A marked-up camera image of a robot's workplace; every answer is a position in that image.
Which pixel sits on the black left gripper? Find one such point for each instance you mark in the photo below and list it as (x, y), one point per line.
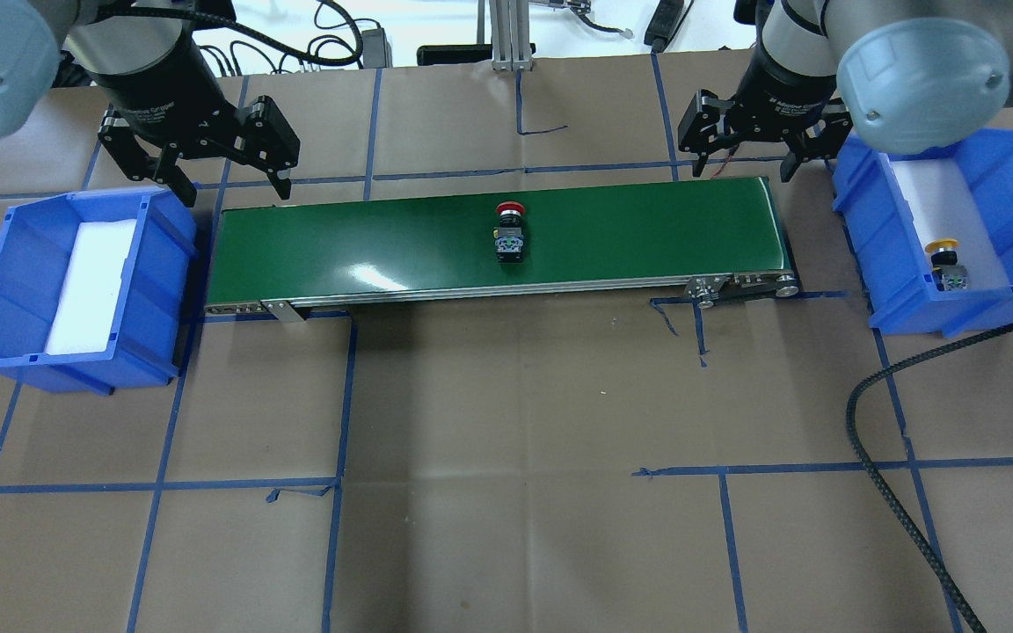
(159, 88)

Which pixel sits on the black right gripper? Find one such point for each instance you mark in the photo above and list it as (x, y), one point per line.
(783, 90)

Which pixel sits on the yellow push button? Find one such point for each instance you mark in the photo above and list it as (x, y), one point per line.
(947, 272)

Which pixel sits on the red push button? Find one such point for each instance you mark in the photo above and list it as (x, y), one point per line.
(508, 235)

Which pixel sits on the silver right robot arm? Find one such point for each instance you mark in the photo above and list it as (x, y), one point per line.
(905, 76)

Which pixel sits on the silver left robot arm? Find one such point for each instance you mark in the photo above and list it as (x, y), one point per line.
(110, 37)

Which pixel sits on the green conveyor belt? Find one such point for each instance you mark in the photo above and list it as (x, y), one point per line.
(720, 239)

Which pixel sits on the blue left storage bin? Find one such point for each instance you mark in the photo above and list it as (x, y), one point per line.
(35, 242)

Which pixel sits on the blue storage bin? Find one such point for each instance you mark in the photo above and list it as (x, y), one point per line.
(35, 242)
(894, 267)

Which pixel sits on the black power adapter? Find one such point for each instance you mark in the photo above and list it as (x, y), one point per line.
(376, 49)

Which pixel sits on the white foam pad left bin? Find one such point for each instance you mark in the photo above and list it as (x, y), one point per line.
(91, 287)

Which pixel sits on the white foam pad bin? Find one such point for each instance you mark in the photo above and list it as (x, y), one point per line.
(943, 207)
(91, 287)

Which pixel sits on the white foam pad right bin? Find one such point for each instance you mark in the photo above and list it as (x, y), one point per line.
(943, 207)

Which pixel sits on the blue right storage bin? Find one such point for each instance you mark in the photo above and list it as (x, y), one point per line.
(894, 267)

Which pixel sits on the aluminium frame post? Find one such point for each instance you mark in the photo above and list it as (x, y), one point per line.
(510, 35)

